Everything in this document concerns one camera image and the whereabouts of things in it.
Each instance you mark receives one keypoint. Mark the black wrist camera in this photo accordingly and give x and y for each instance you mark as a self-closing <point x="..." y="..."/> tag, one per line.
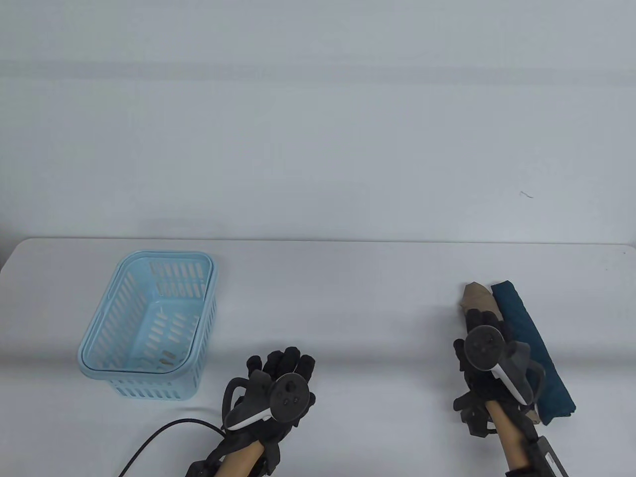
<point x="268" y="459"/>
<point x="472" y="415"/>

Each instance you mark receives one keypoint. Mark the tan garment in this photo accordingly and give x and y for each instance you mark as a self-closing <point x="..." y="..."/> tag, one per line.
<point x="477" y="295"/>

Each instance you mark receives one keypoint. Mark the person's right hand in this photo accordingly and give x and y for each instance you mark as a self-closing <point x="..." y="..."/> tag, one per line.
<point x="484" y="387"/>

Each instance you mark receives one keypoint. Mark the dark teal shorts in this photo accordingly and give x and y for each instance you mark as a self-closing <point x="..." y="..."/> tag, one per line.
<point x="531" y="348"/>

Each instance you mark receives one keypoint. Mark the black forearm sensor box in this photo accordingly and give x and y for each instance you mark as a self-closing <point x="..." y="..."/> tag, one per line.
<point x="201" y="469"/>
<point x="549" y="457"/>

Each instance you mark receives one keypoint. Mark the person's right forearm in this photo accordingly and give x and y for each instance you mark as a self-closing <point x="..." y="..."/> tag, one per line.
<point x="509" y="432"/>

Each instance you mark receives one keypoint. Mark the person's left forearm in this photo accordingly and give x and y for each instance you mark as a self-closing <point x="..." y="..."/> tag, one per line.
<point x="243" y="457"/>

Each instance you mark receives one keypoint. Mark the light blue plastic basket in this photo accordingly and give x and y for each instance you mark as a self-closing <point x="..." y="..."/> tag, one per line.
<point x="94" y="365"/>

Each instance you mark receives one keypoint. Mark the black and white controller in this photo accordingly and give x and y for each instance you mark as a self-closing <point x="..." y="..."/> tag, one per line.
<point x="290" y="397"/>
<point x="484" y="348"/>

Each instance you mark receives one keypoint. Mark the person's left hand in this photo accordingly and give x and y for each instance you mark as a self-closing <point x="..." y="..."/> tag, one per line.
<point x="288" y="362"/>

